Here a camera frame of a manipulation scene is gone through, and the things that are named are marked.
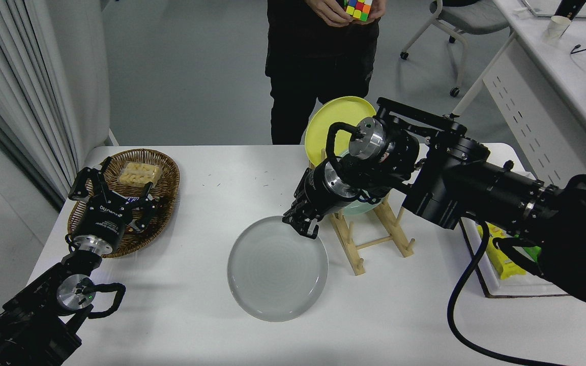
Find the grey plate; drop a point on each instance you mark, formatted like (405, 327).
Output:
(277, 274)

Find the person's right hand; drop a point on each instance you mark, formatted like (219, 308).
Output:
(331, 12)

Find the white tray with dark base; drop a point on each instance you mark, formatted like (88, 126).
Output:
(517, 285)

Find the grey office chair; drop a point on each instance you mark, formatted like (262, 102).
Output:
(471, 18)

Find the blue white snack packet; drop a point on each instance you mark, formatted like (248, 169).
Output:
(129, 195)

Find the yellow snack bar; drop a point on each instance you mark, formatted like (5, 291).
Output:
(509, 269)

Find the person's left hand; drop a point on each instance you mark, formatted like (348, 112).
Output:
(378, 9)

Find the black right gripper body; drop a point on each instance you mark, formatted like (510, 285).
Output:
(313, 195)

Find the pale green plate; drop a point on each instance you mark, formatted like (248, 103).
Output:
(359, 208)

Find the person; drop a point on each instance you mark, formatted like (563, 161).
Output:
(313, 66)

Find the green snack bar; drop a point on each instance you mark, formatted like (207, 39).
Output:
(531, 251)

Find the white office desk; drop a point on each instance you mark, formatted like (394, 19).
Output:
(542, 127)

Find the white paper cup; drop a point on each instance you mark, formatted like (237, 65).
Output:
(557, 28)

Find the clear pack of yellow snacks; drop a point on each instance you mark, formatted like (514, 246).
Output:
(140, 174)

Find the colourful puzzle cube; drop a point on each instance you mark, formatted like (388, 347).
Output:
(359, 9)

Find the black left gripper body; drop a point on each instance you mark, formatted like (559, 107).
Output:
(102, 221)

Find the black tall object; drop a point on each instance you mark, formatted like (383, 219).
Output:
(570, 9)

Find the yellow plate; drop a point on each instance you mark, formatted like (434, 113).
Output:
(318, 132)

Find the wooden plate rack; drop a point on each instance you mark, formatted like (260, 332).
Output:
(359, 268)

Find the brown wicker basket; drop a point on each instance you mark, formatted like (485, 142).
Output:
(166, 173)

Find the white curtain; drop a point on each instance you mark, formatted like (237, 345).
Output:
(8, 76)

